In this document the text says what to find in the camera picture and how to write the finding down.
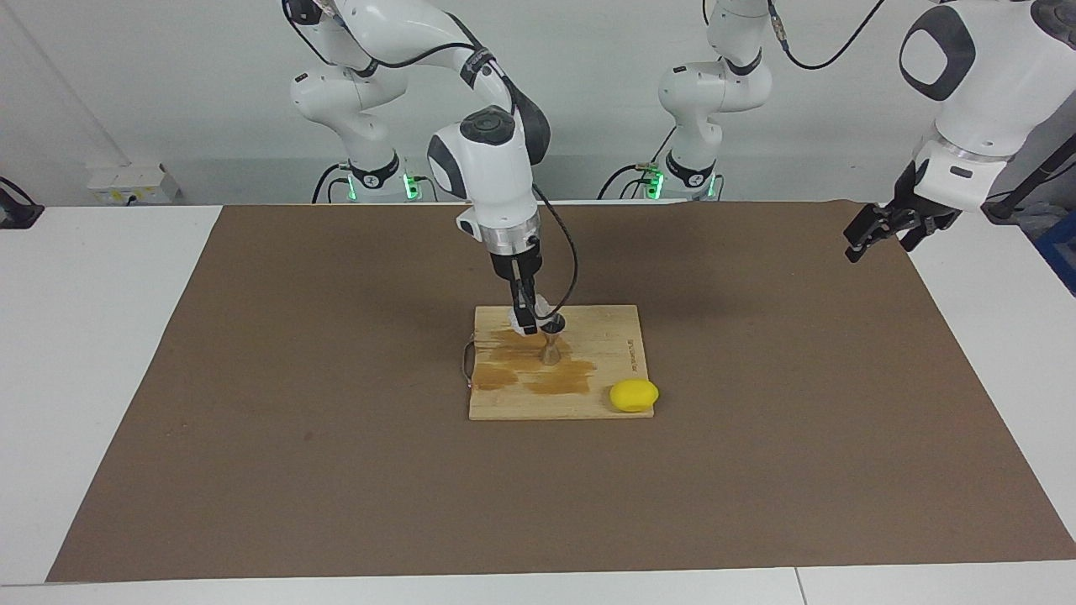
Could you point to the white wall socket box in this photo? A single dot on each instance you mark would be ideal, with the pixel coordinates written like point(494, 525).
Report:
point(130, 185)

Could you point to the steel double jigger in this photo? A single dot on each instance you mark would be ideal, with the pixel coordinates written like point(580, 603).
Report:
point(551, 349)

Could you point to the wooden cutting board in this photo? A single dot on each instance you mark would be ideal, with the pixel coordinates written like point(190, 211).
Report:
point(521, 403)

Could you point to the yellow lemon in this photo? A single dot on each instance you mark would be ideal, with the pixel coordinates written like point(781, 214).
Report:
point(634, 396)

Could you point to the brown table mat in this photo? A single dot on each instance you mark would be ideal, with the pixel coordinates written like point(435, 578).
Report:
point(252, 462)

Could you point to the black stand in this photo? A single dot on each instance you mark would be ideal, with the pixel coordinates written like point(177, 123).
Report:
point(1034, 176)

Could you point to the black table clamp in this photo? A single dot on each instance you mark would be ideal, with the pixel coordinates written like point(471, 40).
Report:
point(17, 214)

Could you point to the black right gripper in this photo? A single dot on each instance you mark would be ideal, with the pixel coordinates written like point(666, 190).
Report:
point(514, 265)

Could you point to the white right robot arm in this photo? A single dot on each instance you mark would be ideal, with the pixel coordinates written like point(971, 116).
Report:
point(496, 176)

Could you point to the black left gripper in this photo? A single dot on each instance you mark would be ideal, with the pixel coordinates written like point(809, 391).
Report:
point(916, 210)

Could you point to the clear glass cup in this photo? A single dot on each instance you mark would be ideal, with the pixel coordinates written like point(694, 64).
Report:
point(545, 304)

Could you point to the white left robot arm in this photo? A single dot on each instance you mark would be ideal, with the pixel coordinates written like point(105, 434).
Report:
point(983, 92)

